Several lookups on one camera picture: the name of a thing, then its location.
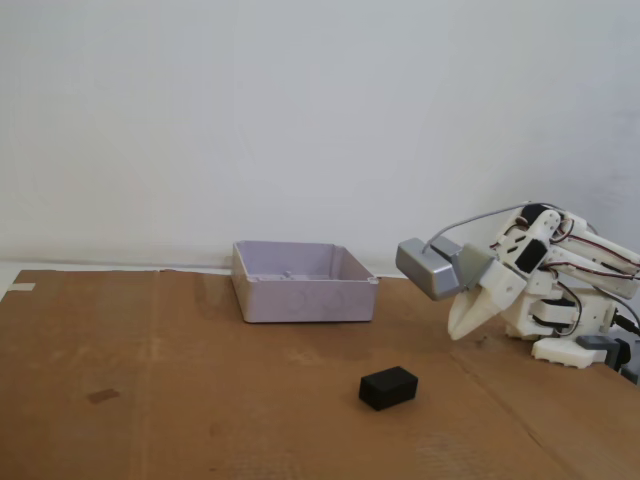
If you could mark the white tape piece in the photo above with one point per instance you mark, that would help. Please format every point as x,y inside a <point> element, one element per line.
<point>22,287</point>

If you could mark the brown cardboard sheet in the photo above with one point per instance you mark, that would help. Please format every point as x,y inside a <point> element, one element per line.
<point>575,425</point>
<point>225,390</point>

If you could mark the grey table clamp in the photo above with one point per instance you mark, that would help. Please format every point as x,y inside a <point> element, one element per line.
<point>597,343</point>

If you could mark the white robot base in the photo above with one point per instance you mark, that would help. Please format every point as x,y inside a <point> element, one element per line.
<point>565,352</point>

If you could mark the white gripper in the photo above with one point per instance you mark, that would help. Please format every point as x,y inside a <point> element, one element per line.
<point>500,291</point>

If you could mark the grey plastic box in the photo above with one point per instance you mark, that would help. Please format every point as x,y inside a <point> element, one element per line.
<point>305,302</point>

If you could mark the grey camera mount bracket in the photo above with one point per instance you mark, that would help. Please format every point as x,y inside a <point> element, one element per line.
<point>472,265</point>

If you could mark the silver webcam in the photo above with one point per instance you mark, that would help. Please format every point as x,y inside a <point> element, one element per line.
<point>427,272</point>

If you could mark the black rectangular block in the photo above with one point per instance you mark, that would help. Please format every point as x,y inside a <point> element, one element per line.
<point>387,389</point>

